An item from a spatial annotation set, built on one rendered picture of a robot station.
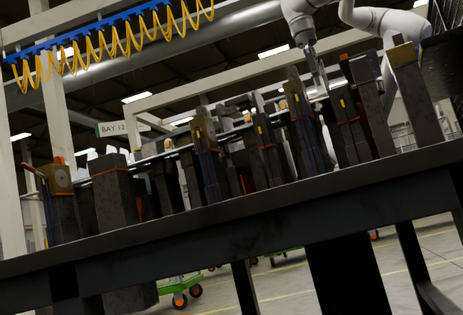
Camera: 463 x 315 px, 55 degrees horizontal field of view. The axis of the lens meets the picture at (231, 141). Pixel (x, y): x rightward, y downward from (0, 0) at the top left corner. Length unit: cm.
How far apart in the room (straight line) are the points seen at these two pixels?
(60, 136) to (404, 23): 819
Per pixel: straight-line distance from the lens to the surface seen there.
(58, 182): 184
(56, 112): 973
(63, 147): 949
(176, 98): 828
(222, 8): 961
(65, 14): 537
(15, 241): 523
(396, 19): 209
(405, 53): 146
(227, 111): 189
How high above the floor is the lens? 63
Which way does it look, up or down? 12 degrees up
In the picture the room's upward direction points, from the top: 14 degrees counter-clockwise
